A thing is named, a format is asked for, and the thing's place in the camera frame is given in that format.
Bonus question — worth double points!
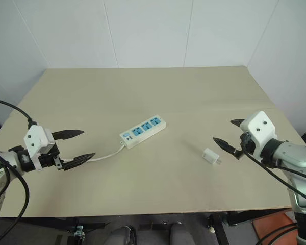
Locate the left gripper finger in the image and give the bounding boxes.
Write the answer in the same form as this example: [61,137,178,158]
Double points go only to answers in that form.
[52,129,85,141]
[61,153,96,172]

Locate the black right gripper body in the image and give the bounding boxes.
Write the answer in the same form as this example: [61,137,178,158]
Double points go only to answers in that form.
[234,131,257,160]

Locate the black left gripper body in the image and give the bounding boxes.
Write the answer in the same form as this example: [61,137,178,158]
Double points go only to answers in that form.
[37,143,65,172]

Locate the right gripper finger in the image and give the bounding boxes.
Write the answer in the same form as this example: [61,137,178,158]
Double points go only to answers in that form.
[212,137,240,154]
[230,118,245,128]

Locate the white plug adapter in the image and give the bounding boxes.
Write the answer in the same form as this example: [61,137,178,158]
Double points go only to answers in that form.
[201,148,223,166]

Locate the white power strip blue sockets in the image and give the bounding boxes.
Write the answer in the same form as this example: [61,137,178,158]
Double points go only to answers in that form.
[119,114,167,150]

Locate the orange floor mat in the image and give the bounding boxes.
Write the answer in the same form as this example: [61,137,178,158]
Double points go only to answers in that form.
[251,212,299,245]

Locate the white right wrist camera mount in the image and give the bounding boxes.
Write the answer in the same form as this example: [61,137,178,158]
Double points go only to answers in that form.
[239,110,279,160]

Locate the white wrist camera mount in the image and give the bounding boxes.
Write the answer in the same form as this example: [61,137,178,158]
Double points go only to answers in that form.
[23,125,56,170]
[239,110,279,160]

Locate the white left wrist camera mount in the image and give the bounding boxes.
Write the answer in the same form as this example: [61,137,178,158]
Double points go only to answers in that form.
[23,125,56,170]

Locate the thin white cable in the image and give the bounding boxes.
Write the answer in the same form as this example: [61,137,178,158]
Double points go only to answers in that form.
[88,143,126,163]

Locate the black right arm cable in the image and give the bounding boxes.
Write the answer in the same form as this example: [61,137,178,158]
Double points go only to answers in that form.
[241,149,306,245]

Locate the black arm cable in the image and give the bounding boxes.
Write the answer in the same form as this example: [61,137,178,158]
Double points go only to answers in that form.
[0,98,38,245]
[241,149,306,245]

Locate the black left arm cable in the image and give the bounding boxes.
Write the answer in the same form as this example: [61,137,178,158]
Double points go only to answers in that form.
[0,98,38,245]

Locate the black table frame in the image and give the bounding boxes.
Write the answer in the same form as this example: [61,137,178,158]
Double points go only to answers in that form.
[0,207,293,245]

